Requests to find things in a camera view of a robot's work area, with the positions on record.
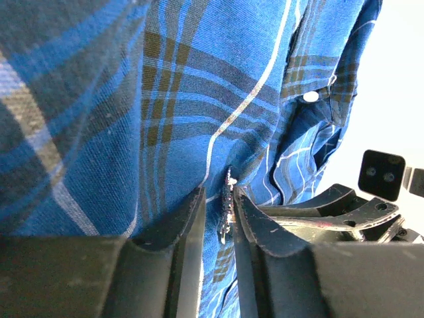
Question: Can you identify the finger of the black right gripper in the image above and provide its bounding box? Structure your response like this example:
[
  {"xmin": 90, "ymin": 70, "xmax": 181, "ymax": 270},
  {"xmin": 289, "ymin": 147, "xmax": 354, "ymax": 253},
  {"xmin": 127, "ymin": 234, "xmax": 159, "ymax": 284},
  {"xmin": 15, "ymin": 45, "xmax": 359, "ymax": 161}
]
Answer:
[
  {"xmin": 259, "ymin": 184, "xmax": 356, "ymax": 217},
  {"xmin": 271, "ymin": 198, "xmax": 399, "ymax": 231}
]

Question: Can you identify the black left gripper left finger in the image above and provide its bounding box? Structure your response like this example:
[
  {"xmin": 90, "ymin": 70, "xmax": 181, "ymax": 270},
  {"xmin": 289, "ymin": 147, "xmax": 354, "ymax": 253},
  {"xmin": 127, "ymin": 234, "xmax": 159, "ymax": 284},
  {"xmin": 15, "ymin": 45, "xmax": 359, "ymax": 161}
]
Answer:
[{"xmin": 1, "ymin": 187, "xmax": 205, "ymax": 317}]

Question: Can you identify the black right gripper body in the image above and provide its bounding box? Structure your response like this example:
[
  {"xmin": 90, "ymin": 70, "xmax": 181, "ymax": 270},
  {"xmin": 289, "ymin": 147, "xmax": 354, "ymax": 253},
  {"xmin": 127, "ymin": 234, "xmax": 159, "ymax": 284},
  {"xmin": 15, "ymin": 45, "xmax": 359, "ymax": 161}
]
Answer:
[{"xmin": 341, "ymin": 217, "xmax": 423, "ymax": 244}]

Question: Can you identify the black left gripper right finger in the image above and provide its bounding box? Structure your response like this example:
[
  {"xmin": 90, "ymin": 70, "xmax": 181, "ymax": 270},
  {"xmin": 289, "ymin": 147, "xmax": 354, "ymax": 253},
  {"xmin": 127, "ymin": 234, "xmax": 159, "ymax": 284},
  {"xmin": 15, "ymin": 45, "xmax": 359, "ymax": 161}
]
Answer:
[{"xmin": 233, "ymin": 187, "xmax": 423, "ymax": 317}]

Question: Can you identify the blue plaid shirt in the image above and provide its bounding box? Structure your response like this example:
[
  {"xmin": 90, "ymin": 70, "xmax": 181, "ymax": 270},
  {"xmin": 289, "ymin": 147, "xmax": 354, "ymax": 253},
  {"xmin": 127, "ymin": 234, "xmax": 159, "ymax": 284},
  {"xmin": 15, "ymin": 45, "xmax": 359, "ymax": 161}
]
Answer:
[{"xmin": 1, "ymin": 1, "xmax": 382, "ymax": 317}]

